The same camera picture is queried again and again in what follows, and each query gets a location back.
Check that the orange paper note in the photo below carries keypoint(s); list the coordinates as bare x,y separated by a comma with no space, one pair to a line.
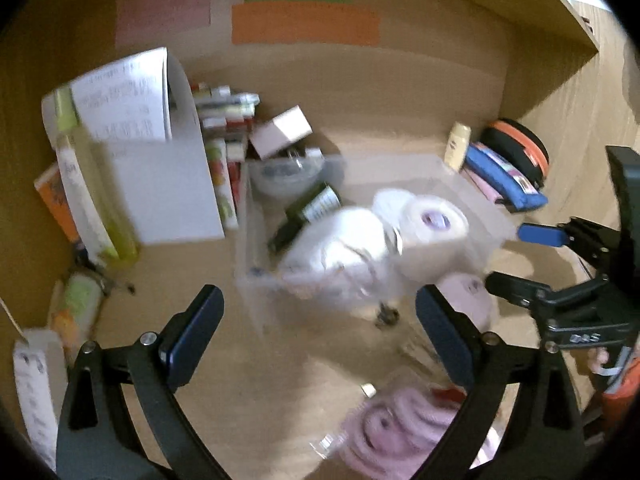
305,24

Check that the fruit printed carton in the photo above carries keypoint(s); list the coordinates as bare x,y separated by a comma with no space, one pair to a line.
222,185

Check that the blue zip pouch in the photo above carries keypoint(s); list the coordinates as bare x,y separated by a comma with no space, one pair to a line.
500,177

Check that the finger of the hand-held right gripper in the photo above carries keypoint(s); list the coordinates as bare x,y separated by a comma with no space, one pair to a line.
540,235
515,287

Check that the large white paper sheet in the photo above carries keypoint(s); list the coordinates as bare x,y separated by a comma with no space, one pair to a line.
170,190

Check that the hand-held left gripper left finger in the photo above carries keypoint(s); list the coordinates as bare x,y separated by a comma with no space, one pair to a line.
195,335

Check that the dark green bottle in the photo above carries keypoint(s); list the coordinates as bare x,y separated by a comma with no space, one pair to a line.
310,207

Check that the white round jar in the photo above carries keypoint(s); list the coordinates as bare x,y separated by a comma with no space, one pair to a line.
435,245

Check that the white cardboard package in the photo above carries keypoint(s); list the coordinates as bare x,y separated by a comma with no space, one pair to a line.
37,395

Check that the pink paper note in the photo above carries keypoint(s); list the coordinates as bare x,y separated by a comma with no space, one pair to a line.
162,10

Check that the black and orange case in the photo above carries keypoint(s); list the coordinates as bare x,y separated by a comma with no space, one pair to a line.
520,145

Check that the stack of booklets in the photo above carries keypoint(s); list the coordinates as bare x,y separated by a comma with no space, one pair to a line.
225,110

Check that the small cream bottle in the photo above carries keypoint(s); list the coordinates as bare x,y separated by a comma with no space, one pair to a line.
457,147

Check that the white tube with green print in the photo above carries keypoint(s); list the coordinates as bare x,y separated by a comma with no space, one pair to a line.
85,195

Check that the green and orange bottle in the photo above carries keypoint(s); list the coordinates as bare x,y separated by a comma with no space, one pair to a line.
77,305

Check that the small white box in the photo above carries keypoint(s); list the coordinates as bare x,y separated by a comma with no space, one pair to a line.
280,130

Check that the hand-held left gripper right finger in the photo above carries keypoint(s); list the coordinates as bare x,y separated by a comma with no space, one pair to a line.
442,330

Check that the small dark metal object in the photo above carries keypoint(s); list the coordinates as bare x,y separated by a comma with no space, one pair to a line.
387,315

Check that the pink flat pack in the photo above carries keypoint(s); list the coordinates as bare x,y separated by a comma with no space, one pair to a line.
480,185

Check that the yellow-green spray bottle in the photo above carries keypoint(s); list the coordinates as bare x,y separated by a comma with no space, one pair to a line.
122,230

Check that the white sheet with text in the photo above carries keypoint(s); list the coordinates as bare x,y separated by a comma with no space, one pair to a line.
122,100

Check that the orange tube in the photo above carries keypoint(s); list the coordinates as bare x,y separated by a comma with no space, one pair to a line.
52,195

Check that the person's right hand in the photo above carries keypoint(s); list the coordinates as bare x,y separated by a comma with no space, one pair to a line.
597,360

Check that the black pens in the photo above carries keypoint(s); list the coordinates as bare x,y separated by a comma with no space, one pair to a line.
107,277

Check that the wooden shelf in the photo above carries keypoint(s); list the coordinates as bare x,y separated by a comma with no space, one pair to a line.
555,5

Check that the clear plastic storage box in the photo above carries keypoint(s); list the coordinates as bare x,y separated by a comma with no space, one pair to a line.
450,180

